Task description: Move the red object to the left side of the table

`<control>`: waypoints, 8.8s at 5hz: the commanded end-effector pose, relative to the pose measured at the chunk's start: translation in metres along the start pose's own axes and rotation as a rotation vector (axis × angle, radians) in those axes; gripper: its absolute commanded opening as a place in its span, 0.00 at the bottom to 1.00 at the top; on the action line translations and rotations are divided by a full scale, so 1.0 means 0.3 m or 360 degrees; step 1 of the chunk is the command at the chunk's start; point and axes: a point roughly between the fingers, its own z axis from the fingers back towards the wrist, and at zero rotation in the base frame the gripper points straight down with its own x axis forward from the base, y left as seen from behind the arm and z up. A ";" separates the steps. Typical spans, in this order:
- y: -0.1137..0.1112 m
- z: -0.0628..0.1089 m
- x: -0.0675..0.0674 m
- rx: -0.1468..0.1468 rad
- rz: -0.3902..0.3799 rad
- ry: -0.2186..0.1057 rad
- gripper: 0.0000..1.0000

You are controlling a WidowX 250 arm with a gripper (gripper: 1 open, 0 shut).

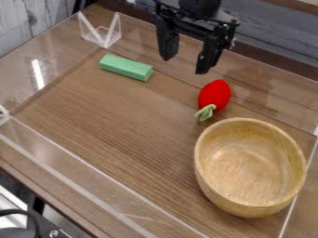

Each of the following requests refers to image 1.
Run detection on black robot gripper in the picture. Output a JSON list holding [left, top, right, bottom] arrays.
[[154, 0, 240, 74]]

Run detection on clear acrylic tray wall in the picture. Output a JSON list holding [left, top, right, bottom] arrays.
[[0, 106, 208, 238]]

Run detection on black cable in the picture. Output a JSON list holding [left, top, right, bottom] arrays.
[[0, 208, 42, 238]]

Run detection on green rectangular block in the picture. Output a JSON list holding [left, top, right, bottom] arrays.
[[99, 54, 153, 82]]

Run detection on black metal table clamp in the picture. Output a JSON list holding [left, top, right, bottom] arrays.
[[27, 197, 71, 238]]

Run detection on red plush strawberry toy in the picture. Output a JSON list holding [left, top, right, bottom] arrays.
[[196, 79, 232, 122]]

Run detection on wooden bowl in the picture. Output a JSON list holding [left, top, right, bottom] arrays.
[[194, 117, 308, 218]]

